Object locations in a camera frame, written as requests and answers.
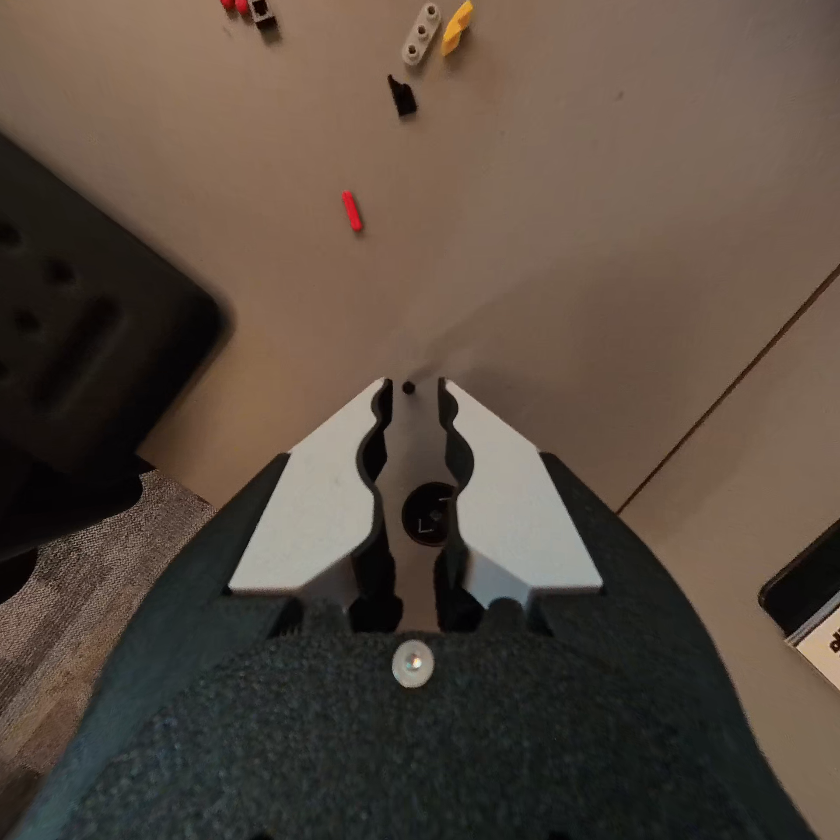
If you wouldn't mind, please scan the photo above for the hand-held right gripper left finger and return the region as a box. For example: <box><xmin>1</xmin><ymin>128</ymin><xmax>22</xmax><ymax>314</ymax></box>
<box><xmin>227</xmin><ymin>377</ymin><xmax>395</xmax><ymax>599</ymax></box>

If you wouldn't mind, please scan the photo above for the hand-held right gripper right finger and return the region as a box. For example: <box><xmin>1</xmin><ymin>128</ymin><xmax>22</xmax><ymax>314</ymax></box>
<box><xmin>436</xmin><ymin>377</ymin><xmax>605</xmax><ymax>610</ymax></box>

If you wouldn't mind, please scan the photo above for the round black desk cap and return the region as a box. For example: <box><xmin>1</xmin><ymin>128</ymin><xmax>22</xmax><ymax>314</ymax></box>
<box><xmin>402</xmin><ymin>482</ymin><xmax>460</xmax><ymax>547</ymax></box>

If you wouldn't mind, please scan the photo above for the grey desk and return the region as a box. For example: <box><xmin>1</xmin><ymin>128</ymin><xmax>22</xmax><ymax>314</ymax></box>
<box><xmin>0</xmin><ymin>0</ymin><xmax>840</xmax><ymax>697</ymax></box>

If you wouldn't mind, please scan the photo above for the black box white label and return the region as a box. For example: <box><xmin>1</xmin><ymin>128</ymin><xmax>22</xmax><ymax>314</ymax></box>
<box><xmin>758</xmin><ymin>518</ymin><xmax>840</xmax><ymax>690</ymax></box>

